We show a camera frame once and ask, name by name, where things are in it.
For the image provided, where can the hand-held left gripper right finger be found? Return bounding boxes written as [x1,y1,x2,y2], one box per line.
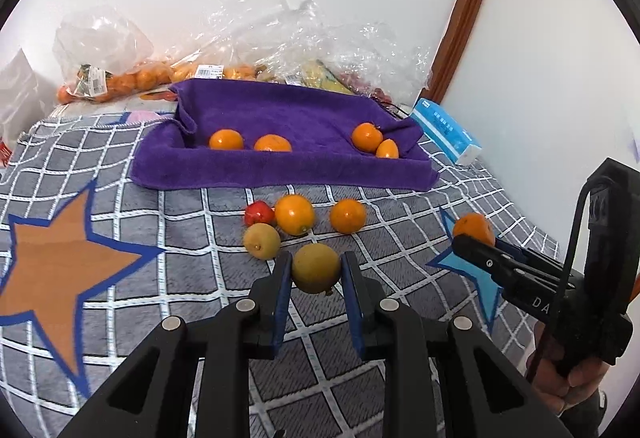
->
[340,251,574,438]

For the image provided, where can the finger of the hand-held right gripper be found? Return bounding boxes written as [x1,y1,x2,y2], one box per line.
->
[451,233,565,292]
[494,239,584,280]

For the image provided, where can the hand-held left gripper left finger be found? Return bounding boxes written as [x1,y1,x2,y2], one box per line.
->
[57,251,294,438]

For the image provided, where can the yellow-green round fruit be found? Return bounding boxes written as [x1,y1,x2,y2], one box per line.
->
[291,243,342,295]
[243,222,282,260]

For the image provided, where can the small red fruit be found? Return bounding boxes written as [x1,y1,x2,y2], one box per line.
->
[244,200,277,227]

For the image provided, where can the purple towel tray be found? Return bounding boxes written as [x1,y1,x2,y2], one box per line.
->
[129,79,438,192]

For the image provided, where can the small red fruits bunch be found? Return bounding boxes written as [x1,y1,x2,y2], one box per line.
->
[340,70,401,112]

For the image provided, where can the person's right hand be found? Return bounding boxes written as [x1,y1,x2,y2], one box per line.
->
[524,323,609,418]

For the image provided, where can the grey checked star blanket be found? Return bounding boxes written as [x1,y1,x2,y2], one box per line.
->
[0,110,586,438]

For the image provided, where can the blue tissue pack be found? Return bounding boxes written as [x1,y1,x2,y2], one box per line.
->
[410,98,483,166]

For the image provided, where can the yellow bananas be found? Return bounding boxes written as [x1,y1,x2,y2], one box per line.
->
[295,59,353,94]

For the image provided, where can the clear bag of oranges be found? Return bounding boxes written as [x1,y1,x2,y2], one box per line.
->
[170,33,281,84]
[52,5,173,105]

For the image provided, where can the crumpled clear plastic bag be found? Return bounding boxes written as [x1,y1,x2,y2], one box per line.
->
[200,0,433,105]

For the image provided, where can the white plastic bag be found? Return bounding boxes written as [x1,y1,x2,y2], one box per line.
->
[0,48,51,139]

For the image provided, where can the brown wooden door frame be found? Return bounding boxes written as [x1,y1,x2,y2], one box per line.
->
[427,0,504,105]

